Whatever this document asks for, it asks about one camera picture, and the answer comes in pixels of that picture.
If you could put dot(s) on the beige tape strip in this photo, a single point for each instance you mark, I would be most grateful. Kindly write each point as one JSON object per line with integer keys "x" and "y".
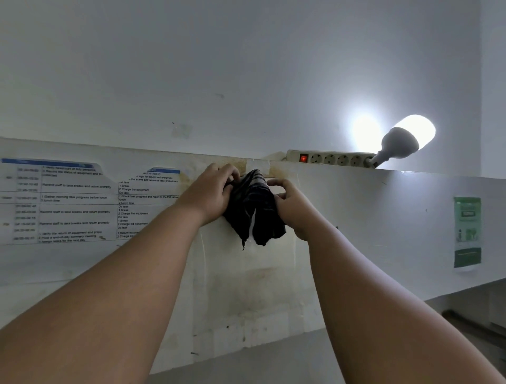
{"x": 259, "y": 168}

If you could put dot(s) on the green leaflet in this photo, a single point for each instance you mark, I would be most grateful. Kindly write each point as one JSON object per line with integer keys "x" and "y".
{"x": 467, "y": 233}

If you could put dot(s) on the small printed schedule sheet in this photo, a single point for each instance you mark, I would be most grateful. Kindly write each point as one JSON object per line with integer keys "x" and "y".
{"x": 146, "y": 205}

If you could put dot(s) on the person's right thumb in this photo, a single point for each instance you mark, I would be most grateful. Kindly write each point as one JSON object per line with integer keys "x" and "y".
{"x": 280, "y": 199}

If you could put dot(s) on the person's left forearm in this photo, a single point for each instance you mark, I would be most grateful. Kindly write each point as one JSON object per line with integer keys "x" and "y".
{"x": 118, "y": 300}

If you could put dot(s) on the dark striped cloth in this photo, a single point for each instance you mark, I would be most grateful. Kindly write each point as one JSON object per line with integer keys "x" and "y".
{"x": 253, "y": 213}

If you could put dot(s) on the white light bulb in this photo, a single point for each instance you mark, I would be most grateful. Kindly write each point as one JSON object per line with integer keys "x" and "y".
{"x": 399, "y": 142}

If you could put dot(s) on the person's left hand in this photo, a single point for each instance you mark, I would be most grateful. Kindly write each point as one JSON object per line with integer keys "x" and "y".
{"x": 203, "y": 197}

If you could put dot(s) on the person's right forearm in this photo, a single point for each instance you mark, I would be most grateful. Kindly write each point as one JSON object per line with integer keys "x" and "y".
{"x": 375, "y": 316}

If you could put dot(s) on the white power strip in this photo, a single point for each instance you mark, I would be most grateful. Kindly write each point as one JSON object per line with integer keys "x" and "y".
{"x": 336, "y": 159}

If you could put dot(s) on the large printed schedule sheet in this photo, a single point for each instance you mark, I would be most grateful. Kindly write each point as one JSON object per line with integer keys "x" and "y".
{"x": 59, "y": 201}

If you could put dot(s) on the white partition board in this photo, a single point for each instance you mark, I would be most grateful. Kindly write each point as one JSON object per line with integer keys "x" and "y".
{"x": 375, "y": 229}

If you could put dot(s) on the person's right hand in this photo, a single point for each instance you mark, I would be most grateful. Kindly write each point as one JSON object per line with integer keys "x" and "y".
{"x": 296, "y": 213}

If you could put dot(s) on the person's left thumb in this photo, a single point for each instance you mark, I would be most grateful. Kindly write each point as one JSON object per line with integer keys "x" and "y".
{"x": 228, "y": 190}

